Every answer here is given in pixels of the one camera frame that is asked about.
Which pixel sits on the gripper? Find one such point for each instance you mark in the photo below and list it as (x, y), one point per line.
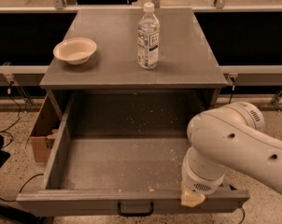
(199, 183)

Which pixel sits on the grey top drawer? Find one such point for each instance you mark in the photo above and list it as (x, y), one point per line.
(117, 153)

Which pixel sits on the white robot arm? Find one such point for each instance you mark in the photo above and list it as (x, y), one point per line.
(228, 137)

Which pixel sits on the grey drawer cabinet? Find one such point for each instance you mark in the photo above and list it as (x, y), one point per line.
(122, 47)

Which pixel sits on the brown cardboard box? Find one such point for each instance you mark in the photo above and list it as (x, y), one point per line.
(43, 133)

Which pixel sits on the clear plastic water bottle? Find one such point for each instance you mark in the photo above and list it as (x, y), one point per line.
(148, 38)

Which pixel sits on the white paper bowl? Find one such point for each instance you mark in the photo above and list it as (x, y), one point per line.
(75, 51)

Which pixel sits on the black metal stand base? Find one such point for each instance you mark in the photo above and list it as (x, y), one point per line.
(22, 217)

